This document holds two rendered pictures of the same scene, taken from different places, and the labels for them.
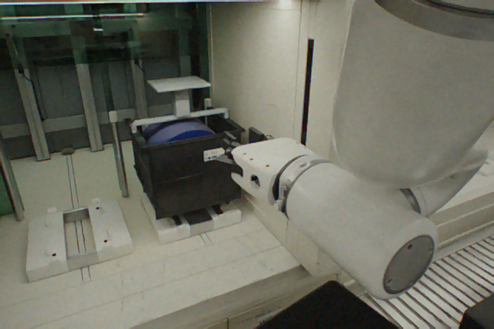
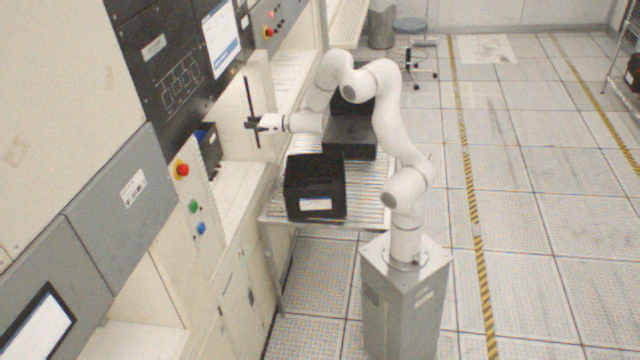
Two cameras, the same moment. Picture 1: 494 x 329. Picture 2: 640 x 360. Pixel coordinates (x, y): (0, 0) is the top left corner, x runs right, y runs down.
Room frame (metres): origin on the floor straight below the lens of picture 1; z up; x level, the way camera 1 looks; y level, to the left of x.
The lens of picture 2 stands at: (-0.73, 1.05, 2.10)
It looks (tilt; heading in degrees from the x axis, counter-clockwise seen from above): 38 degrees down; 310
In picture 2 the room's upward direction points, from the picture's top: 6 degrees counter-clockwise
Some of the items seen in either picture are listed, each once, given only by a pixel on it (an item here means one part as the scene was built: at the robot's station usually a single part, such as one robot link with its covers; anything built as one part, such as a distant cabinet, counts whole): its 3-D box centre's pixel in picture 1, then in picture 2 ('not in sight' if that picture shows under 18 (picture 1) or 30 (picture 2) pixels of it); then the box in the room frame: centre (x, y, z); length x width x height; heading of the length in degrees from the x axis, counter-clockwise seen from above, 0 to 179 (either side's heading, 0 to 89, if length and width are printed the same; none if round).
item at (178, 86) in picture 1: (184, 147); (189, 145); (0.80, 0.14, 1.06); 0.24 x 0.20 x 0.32; 116
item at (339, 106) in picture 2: not in sight; (355, 89); (0.62, -0.97, 0.89); 0.29 x 0.29 x 0.25; 23
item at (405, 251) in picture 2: not in sight; (405, 237); (-0.21, -0.05, 0.85); 0.19 x 0.19 x 0.18
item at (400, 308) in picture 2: not in sight; (401, 309); (-0.21, -0.05, 0.38); 0.28 x 0.28 x 0.76; 71
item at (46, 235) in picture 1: (79, 232); not in sight; (0.69, 0.38, 0.89); 0.22 x 0.21 x 0.04; 26
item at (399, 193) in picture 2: not in sight; (403, 200); (-0.20, -0.02, 1.07); 0.19 x 0.12 x 0.24; 83
